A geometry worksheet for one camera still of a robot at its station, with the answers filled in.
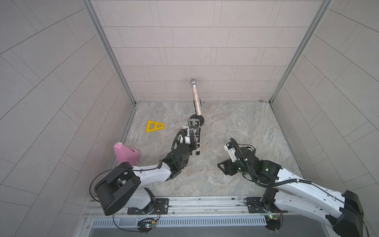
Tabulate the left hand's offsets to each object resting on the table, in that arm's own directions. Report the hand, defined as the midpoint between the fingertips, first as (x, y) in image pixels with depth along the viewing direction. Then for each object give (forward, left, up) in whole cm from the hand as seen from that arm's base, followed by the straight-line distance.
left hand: (193, 130), depth 81 cm
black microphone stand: (+20, -5, -14) cm, 25 cm away
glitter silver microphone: (+25, 0, +14) cm, 29 cm away
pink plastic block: (-13, +35, -2) cm, 37 cm away
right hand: (-17, -14, -6) cm, 23 cm away
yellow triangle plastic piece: (+10, +31, -15) cm, 36 cm away
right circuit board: (-40, -38, -16) cm, 57 cm away
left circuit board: (-41, +21, -15) cm, 49 cm away
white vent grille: (-39, -30, -16) cm, 52 cm away
